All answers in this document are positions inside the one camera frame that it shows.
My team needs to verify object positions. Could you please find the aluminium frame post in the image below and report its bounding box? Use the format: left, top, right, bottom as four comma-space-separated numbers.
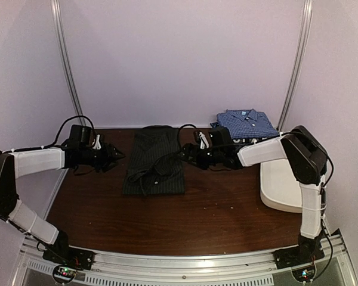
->
51, 0, 83, 116
277, 0, 313, 131

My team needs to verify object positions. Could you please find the dark striped long sleeve shirt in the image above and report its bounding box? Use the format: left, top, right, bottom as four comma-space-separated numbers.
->
122, 126, 185, 196

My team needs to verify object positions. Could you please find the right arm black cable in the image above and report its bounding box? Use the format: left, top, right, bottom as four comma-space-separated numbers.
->
177, 123, 199, 150

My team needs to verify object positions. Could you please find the dark blue printed folded shirt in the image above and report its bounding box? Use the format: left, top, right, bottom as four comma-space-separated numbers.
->
210, 120, 279, 143

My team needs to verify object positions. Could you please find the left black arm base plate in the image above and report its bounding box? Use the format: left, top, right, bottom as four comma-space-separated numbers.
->
42, 247, 94, 271

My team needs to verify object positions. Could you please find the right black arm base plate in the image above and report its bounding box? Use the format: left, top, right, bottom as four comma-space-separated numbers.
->
273, 245, 325, 269

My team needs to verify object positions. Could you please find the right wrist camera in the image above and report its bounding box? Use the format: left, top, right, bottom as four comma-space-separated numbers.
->
194, 130, 209, 150

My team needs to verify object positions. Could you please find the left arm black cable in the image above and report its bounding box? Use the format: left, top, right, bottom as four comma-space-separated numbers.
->
40, 115, 95, 150

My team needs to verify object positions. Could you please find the circuit board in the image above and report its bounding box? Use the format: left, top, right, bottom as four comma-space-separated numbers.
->
52, 265, 78, 284
292, 266, 316, 283

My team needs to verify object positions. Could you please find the white plastic bin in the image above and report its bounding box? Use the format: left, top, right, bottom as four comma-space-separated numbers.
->
260, 159, 302, 213

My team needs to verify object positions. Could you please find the right circuit board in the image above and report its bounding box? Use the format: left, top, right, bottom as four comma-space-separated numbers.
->
292, 266, 316, 283

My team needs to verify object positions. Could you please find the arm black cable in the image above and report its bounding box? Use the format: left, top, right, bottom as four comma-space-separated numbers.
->
40, 115, 95, 150
177, 123, 199, 150

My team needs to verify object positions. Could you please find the left aluminium frame post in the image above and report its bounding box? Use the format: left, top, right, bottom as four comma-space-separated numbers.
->
51, 0, 83, 116

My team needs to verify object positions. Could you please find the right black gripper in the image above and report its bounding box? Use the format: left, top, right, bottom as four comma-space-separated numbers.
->
174, 143, 224, 170

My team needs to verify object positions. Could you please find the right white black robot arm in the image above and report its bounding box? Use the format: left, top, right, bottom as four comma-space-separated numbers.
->
179, 126, 334, 263

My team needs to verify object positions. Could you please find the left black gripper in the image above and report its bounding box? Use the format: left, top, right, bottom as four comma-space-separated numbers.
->
79, 143, 126, 173

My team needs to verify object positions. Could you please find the left circuit board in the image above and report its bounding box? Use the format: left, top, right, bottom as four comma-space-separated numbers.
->
52, 265, 78, 284

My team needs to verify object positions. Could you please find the blue checked folded shirt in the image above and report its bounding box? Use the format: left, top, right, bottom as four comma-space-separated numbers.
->
217, 109, 279, 139

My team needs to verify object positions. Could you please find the front aluminium rail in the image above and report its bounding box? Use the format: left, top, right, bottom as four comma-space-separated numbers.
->
17, 229, 358, 286

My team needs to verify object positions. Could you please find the right aluminium frame post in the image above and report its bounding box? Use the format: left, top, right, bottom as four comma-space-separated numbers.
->
277, 0, 313, 131

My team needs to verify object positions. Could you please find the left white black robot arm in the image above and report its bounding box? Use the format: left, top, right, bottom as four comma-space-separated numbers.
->
0, 125, 125, 265

